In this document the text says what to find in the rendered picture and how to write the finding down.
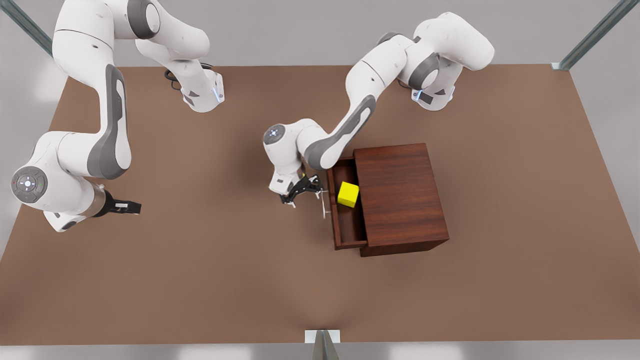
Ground dark wooden cabinet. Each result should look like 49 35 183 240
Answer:
353 143 450 258

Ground dark wooden drawer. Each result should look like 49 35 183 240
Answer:
320 156 369 251

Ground black cable loop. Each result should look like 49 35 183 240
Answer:
164 62 214 92

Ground silver frame post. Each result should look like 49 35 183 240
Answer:
551 0 640 71
0 0 54 57
304 329 341 360

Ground yellow cube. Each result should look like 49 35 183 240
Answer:
337 181 361 209

